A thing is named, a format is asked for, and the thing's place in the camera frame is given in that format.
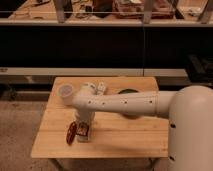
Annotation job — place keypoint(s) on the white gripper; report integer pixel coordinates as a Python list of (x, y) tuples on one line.
[(87, 117)]

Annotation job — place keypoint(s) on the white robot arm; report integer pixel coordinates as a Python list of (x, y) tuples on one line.
[(190, 115)]

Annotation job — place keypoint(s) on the translucent plastic cup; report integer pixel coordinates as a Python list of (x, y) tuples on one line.
[(66, 92)]

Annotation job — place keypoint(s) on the red brown snack packet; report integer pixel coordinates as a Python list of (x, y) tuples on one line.
[(83, 128)]

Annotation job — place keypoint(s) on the dark red oval object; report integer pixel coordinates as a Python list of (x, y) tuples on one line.
[(71, 133)]

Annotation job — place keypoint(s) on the wooden table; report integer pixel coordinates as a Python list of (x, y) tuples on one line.
[(112, 135)]

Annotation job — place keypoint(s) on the metal shelf rack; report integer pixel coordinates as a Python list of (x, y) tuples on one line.
[(170, 40)]

